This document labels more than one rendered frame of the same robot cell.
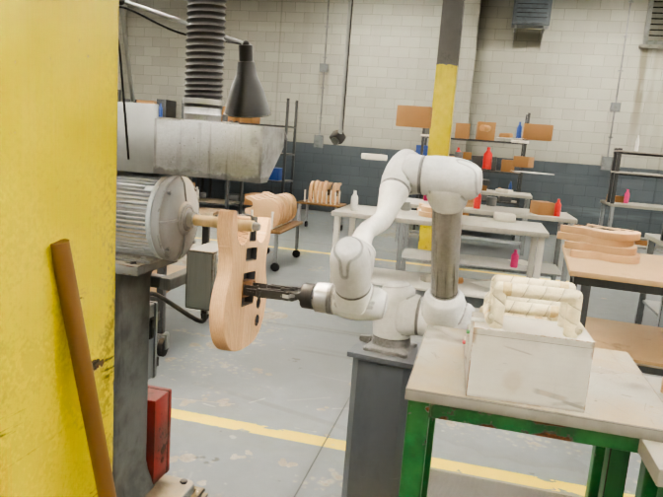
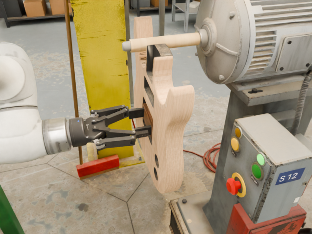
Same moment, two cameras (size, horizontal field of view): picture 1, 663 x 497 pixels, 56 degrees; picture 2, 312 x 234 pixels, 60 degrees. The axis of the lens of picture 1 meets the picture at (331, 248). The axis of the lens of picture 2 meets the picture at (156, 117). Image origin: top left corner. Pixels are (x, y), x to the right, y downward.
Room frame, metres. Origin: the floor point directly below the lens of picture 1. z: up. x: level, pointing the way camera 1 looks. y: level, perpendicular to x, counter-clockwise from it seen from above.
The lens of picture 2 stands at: (2.33, -0.04, 1.50)
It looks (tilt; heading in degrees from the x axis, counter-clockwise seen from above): 36 degrees down; 150
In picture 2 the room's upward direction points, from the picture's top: straight up
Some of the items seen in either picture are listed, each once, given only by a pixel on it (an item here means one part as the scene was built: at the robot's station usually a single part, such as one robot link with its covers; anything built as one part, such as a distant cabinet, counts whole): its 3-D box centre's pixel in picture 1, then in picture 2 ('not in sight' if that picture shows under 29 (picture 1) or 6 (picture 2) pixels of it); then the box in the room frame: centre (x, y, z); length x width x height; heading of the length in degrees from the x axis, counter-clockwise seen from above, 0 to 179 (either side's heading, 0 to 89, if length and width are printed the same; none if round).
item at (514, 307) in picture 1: (525, 308); not in sight; (1.56, -0.51, 1.12); 0.20 x 0.03 x 0.03; 79
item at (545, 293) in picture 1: (537, 292); not in sight; (1.40, -0.48, 1.20); 0.20 x 0.03 x 0.03; 79
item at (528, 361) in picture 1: (525, 359); not in sight; (1.45, -0.49, 1.02); 0.27 x 0.15 x 0.17; 81
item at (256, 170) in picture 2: not in sight; (258, 171); (2.09, 0.35, 1.07); 0.03 x 0.01 x 0.03; 167
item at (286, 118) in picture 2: (145, 279); (276, 120); (1.94, 0.59, 1.02); 0.13 x 0.04 x 0.04; 77
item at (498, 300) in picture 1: (497, 307); not in sight; (1.41, -0.40, 1.15); 0.03 x 0.03 x 0.09
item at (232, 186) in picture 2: not in sight; (235, 185); (2.04, 0.35, 0.98); 0.04 x 0.04 x 0.04; 77
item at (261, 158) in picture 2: not in sight; (260, 159); (2.09, 0.34, 1.11); 0.03 x 0.01 x 0.03; 167
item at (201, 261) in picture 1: (186, 283); (275, 163); (2.05, 0.48, 0.99); 0.24 x 0.21 x 0.26; 77
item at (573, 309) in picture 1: (572, 317); not in sight; (1.38, -0.57, 1.15); 0.03 x 0.03 x 0.09
